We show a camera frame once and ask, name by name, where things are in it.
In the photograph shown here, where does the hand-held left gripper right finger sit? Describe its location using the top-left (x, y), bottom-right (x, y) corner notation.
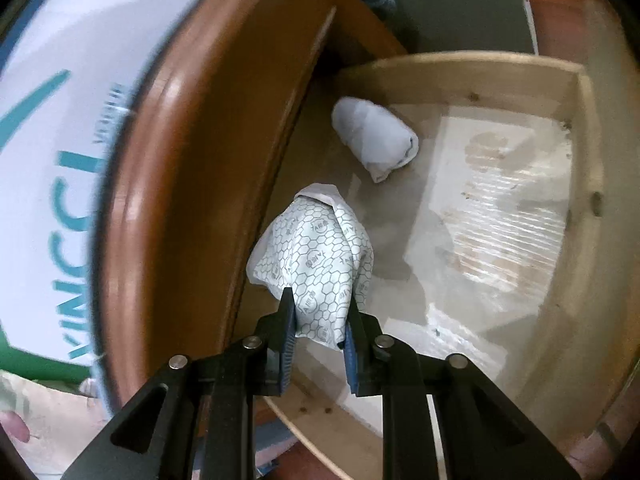
top-left (340, 295), bottom-right (583, 480)

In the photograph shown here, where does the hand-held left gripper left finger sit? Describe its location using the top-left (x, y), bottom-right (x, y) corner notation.
top-left (60, 287), bottom-right (301, 480)

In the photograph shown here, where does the white hexagon print underwear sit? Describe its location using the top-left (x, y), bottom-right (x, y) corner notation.
top-left (246, 183), bottom-right (376, 356)

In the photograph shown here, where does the pale blue-white underwear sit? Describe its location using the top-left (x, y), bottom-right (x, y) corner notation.
top-left (331, 96), bottom-right (420, 184)

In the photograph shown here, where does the wooden drawer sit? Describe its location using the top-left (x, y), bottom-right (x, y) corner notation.
top-left (235, 50), bottom-right (636, 480)

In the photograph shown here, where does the white Vincci bag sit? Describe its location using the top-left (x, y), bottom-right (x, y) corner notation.
top-left (0, 0), bottom-right (221, 376)

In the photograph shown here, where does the white drawer liner sheet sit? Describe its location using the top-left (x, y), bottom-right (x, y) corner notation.
top-left (345, 105), bottom-right (576, 480)

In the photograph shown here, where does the wooden nightstand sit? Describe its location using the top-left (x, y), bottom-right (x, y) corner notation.
top-left (100, 0), bottom-right (411, 461)

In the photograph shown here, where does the floral printed cloth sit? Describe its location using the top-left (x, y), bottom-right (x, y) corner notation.
top-left (0, 370), bottom-right (131, 480)

